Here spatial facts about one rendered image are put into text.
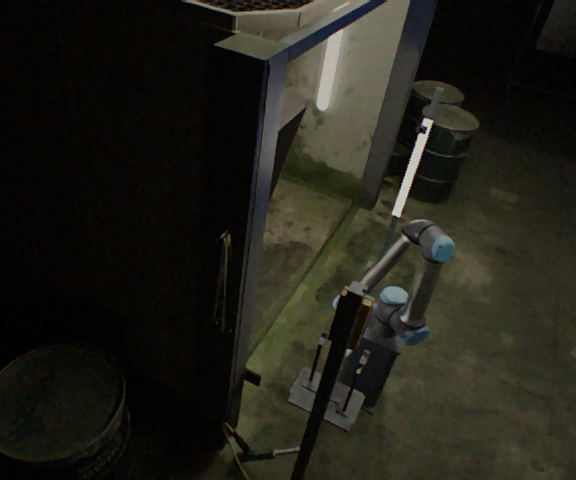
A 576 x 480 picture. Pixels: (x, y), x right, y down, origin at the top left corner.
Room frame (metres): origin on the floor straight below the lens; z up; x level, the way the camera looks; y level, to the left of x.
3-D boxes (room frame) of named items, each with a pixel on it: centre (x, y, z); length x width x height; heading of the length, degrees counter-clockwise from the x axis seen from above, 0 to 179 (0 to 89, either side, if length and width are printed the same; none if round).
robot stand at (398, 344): (2.07, -0.67, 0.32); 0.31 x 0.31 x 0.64; 70
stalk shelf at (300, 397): (1.40, -0.32, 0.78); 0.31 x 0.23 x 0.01; 70
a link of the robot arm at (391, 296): (2.06, -0.67, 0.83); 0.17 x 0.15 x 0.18; 30
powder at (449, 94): (5.42, -1.38, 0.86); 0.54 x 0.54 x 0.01
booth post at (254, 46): (1.59, 0.20, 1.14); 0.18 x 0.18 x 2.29; 70
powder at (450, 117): (4.77, -1.42, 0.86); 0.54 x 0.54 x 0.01
